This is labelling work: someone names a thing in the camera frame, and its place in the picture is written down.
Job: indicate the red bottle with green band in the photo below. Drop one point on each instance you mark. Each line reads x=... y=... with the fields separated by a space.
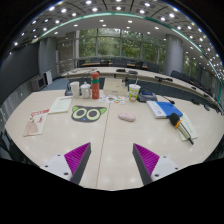
x=95 y=88

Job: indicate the group of dark office chairs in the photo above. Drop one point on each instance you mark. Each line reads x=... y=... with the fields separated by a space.
x=118 y=63

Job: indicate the white box appliance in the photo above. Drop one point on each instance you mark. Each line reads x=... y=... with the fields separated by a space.
x=37 y=82

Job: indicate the white lidded ceramic mug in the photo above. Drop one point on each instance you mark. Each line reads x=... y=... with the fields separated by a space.
x=85 y=91

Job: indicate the printed paper cup with straw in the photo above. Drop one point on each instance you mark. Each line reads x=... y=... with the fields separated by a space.
x=134 y=93

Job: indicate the white document with red heading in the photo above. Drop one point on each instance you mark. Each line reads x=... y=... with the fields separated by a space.
x=60 y=104

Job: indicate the pink folding hand fan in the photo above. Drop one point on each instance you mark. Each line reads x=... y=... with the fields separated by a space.
x=31 y=128

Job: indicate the pink computer mouse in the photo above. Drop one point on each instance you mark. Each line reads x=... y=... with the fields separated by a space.
x=126 y=116

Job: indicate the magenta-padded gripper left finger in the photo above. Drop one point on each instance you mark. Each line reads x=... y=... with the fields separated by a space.
x=58 y=165

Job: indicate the white lined notepad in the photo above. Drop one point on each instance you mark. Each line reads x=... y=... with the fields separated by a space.
x=190 y=126

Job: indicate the black handheld microphone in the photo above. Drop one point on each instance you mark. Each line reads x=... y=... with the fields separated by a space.
x=174 y=119

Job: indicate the dark gooseneck conference microphone unit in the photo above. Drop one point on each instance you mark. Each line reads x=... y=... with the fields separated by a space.
x=68 y=92
x=146 y=96

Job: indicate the beige cardboard box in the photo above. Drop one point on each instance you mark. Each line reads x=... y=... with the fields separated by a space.
x=115 y=88

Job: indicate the stack of white paper cups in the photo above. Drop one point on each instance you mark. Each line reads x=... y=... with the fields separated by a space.
x=75 y=90

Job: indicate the red and white paper folder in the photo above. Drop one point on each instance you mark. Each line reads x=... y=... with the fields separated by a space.
x=40 y=116

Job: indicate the long curved conference desk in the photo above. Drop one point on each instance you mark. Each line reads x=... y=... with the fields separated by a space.
x=110 y=71

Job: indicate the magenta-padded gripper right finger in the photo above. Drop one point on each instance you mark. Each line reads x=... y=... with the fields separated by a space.
x=163 y=165

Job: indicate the blue and white book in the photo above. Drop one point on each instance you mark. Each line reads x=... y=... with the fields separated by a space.
x=165 y=109

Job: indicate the white standing board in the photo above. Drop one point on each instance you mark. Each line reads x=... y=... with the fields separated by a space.
x=49 y=77

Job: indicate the black green cat-face mouse pad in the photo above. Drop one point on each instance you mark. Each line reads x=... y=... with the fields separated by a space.
x=88 y=114

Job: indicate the colourful sticker sheet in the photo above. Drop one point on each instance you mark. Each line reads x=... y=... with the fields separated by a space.
x=111 y=99

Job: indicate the group of ceiling lights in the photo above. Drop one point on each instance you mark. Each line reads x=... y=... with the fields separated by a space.
x=95 y=9

